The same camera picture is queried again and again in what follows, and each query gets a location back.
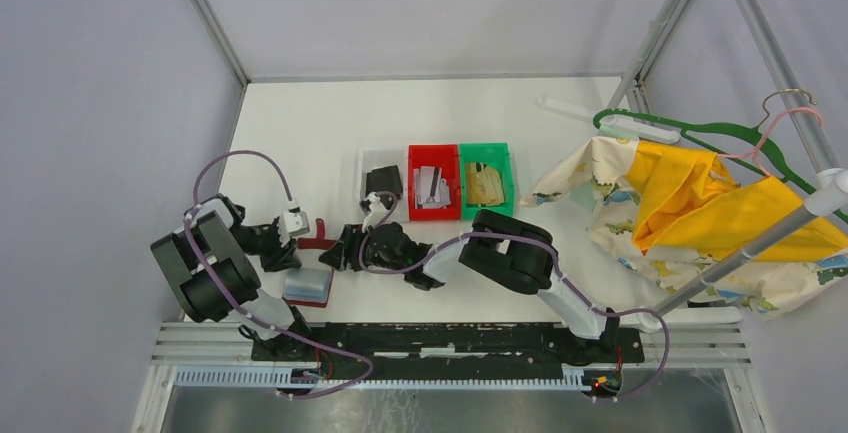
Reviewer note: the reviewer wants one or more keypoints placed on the white cable duct strip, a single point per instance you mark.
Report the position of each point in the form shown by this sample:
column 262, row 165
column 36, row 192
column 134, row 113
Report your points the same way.
column 282, row 377

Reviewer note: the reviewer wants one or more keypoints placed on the black cards in white bin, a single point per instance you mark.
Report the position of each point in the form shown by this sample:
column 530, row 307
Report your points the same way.
column 384, row 179

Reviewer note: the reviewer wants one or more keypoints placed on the white hanger rack stand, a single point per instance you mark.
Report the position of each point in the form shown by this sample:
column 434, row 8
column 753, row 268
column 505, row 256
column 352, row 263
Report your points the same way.
column 729, row 238

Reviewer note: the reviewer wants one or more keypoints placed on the pink clothes hanger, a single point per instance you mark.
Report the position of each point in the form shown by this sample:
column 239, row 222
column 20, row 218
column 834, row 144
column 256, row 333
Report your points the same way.
column 810, row 110

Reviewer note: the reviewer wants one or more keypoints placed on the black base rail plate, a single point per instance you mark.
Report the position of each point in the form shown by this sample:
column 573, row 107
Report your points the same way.
column 417, row 351

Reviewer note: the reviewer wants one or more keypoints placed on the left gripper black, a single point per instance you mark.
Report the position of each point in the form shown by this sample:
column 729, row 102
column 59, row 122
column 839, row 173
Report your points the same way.
column 283, row 257

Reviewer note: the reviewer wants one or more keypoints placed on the gold cards in green bin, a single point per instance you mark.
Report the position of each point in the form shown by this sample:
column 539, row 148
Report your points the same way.
column 484, row 186

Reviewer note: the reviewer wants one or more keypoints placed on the white cards in red bin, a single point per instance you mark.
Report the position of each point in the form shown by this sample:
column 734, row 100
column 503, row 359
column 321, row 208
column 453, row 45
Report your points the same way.
column 431, row 189

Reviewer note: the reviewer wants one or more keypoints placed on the yellow patterned cloth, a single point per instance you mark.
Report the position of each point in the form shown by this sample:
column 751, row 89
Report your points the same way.
column 715, row 218

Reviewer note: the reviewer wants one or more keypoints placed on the green plastic bin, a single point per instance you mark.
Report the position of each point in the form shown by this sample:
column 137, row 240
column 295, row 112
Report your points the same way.
column 498, row 156

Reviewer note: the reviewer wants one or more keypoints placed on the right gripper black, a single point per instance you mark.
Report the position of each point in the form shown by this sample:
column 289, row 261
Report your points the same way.
column 349, row 245

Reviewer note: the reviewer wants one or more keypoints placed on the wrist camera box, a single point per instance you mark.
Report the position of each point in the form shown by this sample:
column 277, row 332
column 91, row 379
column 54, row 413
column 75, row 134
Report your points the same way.
column 376, row 212
column 295, row 222

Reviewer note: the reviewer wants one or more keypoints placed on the green clothes hanger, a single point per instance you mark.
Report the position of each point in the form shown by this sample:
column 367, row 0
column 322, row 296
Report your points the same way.
column 770, row 150

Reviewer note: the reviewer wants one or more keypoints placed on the red plastic bin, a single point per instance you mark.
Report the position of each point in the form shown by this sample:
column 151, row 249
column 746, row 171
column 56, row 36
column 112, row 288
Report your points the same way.
column 444, row 156

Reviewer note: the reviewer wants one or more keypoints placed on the red leather card holder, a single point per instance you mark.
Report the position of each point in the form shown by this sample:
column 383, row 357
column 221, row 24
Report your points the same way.
column 310, row 286

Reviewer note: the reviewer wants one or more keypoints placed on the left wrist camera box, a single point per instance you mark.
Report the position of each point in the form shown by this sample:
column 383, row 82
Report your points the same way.
column 295, row 222

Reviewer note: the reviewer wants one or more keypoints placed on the white plastic bin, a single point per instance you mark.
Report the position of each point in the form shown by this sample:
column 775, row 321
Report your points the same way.
column 371, row 158

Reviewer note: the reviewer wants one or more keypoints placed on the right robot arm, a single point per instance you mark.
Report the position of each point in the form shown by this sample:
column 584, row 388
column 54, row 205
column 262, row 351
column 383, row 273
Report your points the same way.
column 514, row 254

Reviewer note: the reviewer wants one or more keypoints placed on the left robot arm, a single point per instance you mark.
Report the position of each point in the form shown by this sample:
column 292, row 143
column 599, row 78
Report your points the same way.
column 207, row 264

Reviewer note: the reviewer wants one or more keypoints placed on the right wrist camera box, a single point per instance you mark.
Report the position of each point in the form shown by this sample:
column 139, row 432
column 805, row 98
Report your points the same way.
column 376, row 212

